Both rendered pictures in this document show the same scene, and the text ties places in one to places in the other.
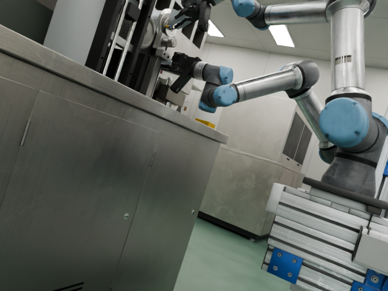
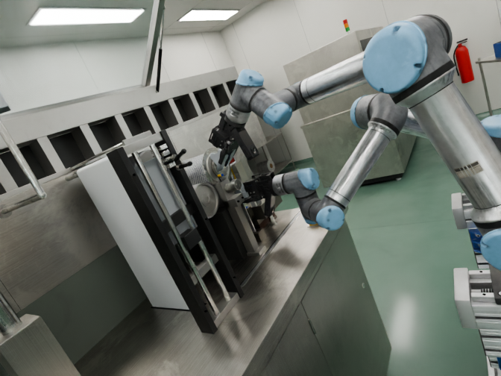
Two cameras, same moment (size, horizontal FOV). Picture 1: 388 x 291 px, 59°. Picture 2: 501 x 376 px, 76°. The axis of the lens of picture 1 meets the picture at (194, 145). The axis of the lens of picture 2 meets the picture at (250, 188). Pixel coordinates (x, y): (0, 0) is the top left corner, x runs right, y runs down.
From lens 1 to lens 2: 70 cm
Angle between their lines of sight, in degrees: 18
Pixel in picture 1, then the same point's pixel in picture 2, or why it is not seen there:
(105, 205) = not seen: outside the picture
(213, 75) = (299, 189)
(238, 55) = (263, 14)
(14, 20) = (104, 288)
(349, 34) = (455, 135)
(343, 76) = (483, 192)
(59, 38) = (149, 279)
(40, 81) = not seen: outside the picture
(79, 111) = not seen: outside the picture
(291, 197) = (487, 309)
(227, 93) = (332, 218)
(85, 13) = (151, 251)
